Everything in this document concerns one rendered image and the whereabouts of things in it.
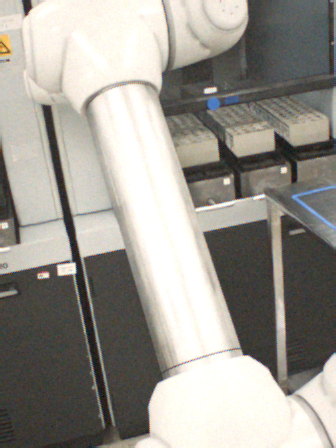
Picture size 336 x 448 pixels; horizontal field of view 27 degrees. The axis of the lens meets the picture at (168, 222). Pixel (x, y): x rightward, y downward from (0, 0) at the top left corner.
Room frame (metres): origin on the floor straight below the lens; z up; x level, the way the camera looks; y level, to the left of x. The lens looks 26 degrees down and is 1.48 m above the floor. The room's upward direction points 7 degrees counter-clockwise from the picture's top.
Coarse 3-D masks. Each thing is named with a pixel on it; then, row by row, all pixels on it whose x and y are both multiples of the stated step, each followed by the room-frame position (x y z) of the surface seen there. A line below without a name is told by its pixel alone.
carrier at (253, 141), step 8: (264, 128) 1.72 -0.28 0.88; (272, 128) 1.71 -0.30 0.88; (232, 136) 1.69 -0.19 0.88; (240, 136) 1.69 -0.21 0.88; (248, 136) 1.70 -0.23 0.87; (256, 136) 1.70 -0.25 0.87; (264, 136) 1.70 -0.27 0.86; (272, 136) 1.71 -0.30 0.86; (232, 144) 1.69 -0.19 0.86; (240, 144) 1.69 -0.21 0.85; (248, 144) 1.70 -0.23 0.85; (256, 144) 1.70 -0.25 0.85; (264, 144) 1.70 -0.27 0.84; (272, 144) 1.71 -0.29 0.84; (240, 152) 1.69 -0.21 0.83; (248, 152) 1.70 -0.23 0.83; (256, 152) 1.70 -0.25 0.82
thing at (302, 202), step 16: (272, 192) 1.44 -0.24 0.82; (288, 192) 1.43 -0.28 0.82; (304, 192) 1.42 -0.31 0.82; (320, 192) 1.41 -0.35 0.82; (272, 208) 1.44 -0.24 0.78; (288, 208) 1.35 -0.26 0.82; (304, 208) 1.34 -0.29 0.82; (320, 208) 1.33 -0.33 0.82; (272, 224) 1.44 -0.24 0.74; (304, 224) 1.28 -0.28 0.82; (320, 224) 1.26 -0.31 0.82; (272, 240) 1.44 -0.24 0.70; (320, 240) 1.21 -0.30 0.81; (272, 256) 1.44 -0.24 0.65; (272, 272) 1.45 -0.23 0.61; (272, 288) 1.45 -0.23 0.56; (272, 304) 1.46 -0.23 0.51; (272, 320) 1.46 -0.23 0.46; (320, 368) 1.47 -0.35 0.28; (288, 384) 1.43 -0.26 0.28; (304, 384) 1.42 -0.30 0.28
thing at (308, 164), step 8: (280, 144) 1.78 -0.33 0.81; (288, 152) 1.72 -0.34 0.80; (296, 152) 1.68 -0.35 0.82; (304, 152) 1.67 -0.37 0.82; (312, 152) 1.67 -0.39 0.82; (320, 152) 1.66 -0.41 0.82; (328, 152) 1.66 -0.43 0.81; (288, 160) 1.69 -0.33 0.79; (296, 160) 1.66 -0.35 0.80; (304, 160) 1.65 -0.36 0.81; (312, 160) 1.65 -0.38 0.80; (320, 160) 1.65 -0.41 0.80; (328, 160) 1.65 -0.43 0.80; (296, 168) 1.64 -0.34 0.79; (304, 168) 1.64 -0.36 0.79; (312, 168) 1.65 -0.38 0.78; (320, 168) 1.65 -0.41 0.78; (328, 168) 1.65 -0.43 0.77; (296, 176) 1.65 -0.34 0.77; (304, 176) 1.64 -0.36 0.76; (312, 176) 1.65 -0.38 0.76; (320, 176) 1.65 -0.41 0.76
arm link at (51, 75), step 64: (64, 0) 0.96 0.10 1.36; (128, 0) 0.96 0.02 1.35; (64, 64) 0.92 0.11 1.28; (128, 64) 0.90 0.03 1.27; (128, 128) 0.85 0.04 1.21; (128, 192) 0.79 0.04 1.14; (128, 256) 0.77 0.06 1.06; (192, 256) 0.73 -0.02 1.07; (192, 320) 0.67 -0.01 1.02; (192, 384) 0.61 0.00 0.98; (256, 384) 0.61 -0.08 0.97
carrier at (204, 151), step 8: (176, 144) 1.68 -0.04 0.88; (184, 144) 1.67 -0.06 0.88; (192, 144) 1.67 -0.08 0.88; (200, 144) 1.67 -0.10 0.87; (208, 144) 1.67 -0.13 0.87; (216, 144) 1.68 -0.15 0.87; (176, 152) 1.66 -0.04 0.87; (184, 152) 1.66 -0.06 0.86; (192, 152) 1.67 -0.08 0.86; (200, 152) 1.67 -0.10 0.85; (208, 152) 1.67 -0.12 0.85; (216, 152) 1.68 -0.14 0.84; (184, 160) 1.66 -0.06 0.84; (192, 160) 1.67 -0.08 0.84; (200, 160) 1.67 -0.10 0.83; (208, 160) 1.67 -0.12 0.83; (216, 160) 1.68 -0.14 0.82
